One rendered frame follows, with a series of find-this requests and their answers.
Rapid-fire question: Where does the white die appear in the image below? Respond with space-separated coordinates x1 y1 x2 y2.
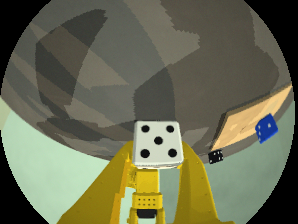
132 121 184 169

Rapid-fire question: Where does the tan square mat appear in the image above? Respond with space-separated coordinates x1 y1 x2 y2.
211 82 292 151

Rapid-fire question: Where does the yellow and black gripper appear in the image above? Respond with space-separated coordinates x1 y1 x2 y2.
56 141 235 224

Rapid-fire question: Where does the blue die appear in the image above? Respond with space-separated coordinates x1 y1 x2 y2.
255 113 278 143

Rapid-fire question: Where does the black die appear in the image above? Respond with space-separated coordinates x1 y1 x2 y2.
208 150 223 164

